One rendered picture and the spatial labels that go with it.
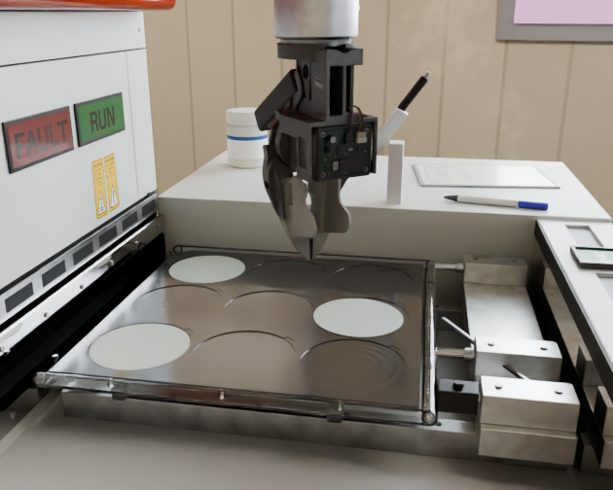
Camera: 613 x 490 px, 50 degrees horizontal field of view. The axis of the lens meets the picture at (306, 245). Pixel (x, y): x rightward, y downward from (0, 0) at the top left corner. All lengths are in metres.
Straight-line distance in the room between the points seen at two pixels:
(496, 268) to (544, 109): 1.48
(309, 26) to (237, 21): 2.04
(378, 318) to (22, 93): 0.43
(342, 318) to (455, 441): 0.18
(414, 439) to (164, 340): 0.27
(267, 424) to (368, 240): 0.36
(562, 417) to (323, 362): 0.22
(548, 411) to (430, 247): 0.38
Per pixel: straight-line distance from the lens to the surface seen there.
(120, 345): 0.70
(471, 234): 0.93
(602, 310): 0.67
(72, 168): 0.78
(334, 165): 0.59
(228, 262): 0.90
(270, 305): 0.77
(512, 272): 0.90
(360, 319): 0.73
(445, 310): 0.89
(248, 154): 1.14
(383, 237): 0.93
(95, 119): 0.82
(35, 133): 0.71
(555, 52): 2.32
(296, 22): 0.59
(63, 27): 0.77
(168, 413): 0.70
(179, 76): 2.77
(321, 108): 0.58
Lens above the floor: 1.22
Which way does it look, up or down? 19 degrees down
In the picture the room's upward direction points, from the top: straight up
